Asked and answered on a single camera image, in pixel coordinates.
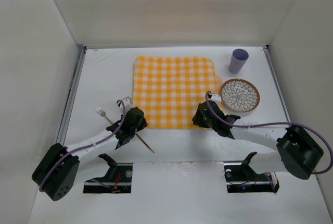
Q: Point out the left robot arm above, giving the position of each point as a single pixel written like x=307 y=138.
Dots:
x=57 y=171

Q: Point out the copper spoon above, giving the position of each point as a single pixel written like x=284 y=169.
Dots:
x=145 y=143

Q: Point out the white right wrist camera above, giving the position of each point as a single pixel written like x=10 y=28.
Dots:
x=216 y=98

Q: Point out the metal fork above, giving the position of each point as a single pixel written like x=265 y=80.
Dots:
x=102 y=113

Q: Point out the aluminium table rail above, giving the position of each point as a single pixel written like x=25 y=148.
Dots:
x=273 y=73
x=66 y=115

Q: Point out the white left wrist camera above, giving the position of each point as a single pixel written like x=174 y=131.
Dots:
x=125 y=103

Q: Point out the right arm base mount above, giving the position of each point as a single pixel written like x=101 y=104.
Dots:
x=242 y=179

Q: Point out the right aluminium table rail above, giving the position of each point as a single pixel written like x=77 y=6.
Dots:
x=273 y=73

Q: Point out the floral patterned ceramic plate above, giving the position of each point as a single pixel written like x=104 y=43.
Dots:
x=240 y=95

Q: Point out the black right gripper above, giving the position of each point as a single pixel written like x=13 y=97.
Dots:
x=199 y=117

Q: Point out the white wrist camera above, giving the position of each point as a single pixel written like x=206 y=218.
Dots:
x=216 y=98
x=125 y=103

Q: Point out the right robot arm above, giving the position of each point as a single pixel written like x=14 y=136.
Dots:
x=293 y=149

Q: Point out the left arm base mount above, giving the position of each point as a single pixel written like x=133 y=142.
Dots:
x=118 y=180

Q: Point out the lilac plastic cup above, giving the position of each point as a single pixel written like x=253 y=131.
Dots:
x=237 y=61

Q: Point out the left aluminium table rail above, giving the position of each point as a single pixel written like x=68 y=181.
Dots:
x=66 y=115

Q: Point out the yellow white checkered cloth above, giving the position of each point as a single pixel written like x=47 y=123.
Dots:
x=169 y=89

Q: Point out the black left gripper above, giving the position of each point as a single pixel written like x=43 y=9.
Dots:
x=139 y=121

